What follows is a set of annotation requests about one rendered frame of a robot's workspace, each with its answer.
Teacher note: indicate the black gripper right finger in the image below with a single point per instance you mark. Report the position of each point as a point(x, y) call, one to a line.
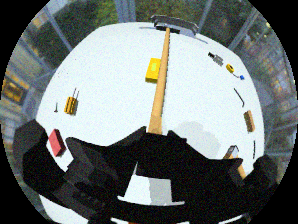
point(196, 169)

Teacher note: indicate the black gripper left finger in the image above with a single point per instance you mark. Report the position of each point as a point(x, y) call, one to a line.
point(118, 159)

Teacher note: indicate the yellow ring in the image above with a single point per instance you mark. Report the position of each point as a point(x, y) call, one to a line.
point(229, 68)

